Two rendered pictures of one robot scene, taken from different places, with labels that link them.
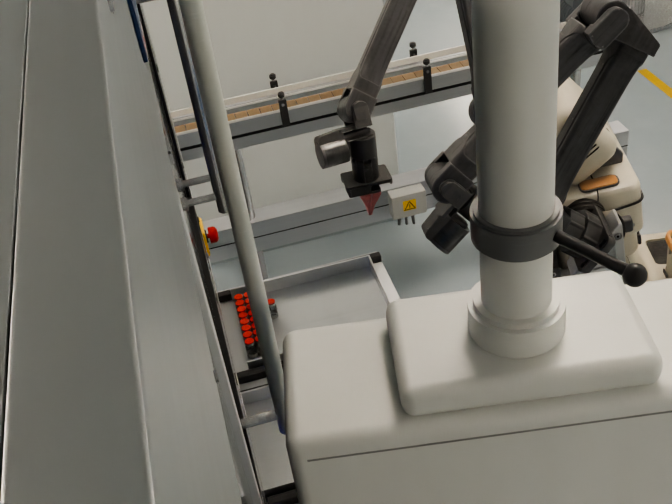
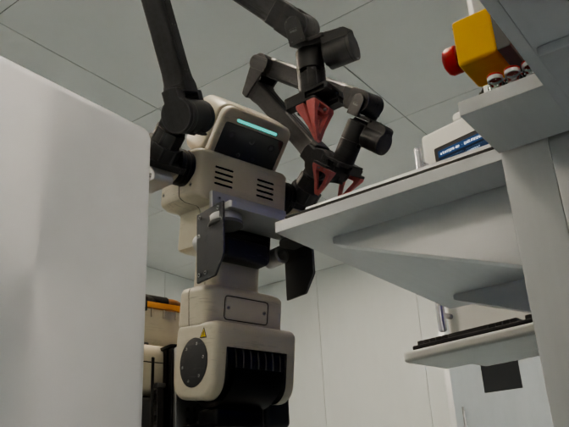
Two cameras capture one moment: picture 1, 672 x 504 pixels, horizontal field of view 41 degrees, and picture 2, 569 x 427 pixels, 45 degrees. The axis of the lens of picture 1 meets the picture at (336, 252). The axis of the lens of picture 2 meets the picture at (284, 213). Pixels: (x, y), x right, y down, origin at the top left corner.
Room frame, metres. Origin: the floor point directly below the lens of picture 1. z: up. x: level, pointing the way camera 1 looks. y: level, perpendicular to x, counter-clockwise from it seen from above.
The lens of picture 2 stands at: (2.54, 0.68, 0.43)
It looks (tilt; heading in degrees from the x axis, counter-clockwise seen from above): 23 degrees up; 225
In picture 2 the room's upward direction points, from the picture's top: 3 degrees counter-clockwise
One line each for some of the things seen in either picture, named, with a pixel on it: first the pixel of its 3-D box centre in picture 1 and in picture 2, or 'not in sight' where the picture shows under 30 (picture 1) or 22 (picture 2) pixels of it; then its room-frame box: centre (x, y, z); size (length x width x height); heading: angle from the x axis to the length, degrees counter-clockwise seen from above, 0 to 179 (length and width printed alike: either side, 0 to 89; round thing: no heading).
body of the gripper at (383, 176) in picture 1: (365, 168); (312, 89); (1.67, -0.09, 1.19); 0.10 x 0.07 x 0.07; 98
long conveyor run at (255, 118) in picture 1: (351, 89); not in sight; (2.57, -0.12, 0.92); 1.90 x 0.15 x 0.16; 99
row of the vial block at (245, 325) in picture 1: (245, 325); not in sight; (1.55, 0.23, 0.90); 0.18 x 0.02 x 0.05; 8
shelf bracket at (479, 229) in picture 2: not in sight; (430, 251); (1.65, 0.11, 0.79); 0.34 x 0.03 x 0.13; 99
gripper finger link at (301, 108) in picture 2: (362, 197); (320, 118); (1.67, -0.08, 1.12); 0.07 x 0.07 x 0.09; 8
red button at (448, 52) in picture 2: (210, 235); (457, 59); (1.79, 0.29, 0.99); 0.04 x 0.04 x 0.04; 9
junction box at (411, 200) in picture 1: (407, 201); not in sight; (2.53, -0.26, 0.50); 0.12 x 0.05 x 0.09; 99
